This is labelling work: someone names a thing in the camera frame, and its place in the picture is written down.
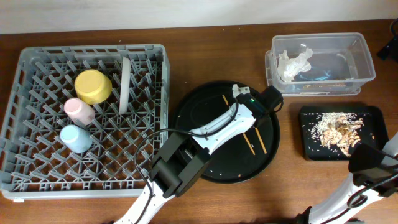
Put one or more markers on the light blue cup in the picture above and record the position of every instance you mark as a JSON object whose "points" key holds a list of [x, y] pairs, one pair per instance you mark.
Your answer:
{"points": [[75, 138]]}

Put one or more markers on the round black serving tray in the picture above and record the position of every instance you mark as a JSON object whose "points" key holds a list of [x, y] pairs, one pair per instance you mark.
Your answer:
{"points": [[233, 162]]}

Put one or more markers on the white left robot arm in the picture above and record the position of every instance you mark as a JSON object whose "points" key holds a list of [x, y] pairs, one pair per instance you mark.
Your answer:
{"points": [[223, 132]]}

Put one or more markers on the food scraps and rice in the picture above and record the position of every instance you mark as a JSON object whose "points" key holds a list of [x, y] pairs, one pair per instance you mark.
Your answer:
{"points": [[337, 131]]}

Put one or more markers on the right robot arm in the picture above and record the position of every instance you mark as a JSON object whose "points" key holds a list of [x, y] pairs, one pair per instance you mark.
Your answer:
{"points": [[372, 177]]}

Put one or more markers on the clear plastic bin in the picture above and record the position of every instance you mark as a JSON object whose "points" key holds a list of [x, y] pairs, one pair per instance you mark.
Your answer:
{"points": [[337, 58]]}

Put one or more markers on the wooden chopstick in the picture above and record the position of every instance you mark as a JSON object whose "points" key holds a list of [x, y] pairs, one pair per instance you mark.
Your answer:
{"points": [[261, 141], [244, 134]]}

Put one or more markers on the grey dishwasher rack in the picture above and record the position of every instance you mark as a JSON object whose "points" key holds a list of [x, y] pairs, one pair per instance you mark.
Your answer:
{"points": [[37, 165]]}

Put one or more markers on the gold foil wrapper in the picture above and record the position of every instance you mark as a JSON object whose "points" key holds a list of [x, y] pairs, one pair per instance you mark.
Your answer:
{"points": [[323, 87]]}

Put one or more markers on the yellow bowl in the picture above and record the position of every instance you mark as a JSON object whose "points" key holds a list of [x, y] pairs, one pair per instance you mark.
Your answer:
{"points": [[92, 86]]}

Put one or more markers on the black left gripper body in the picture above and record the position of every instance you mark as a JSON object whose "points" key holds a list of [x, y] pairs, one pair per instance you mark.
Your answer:
{"points": [[273, 98]]}

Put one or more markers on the grey plate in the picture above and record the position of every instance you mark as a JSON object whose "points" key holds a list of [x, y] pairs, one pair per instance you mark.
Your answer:
{"points": [[125, 81]]}

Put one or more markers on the black rectangular tray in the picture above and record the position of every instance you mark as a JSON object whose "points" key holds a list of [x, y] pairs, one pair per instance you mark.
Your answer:
{"points": [[373, 133]]}

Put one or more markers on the white napkin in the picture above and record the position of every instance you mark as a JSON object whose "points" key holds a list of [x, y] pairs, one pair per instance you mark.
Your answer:
{"points": [[289, 68]]}

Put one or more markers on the pink cup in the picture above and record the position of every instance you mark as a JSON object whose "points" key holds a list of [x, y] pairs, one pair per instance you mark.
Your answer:
{"points": [[78, 110]]}

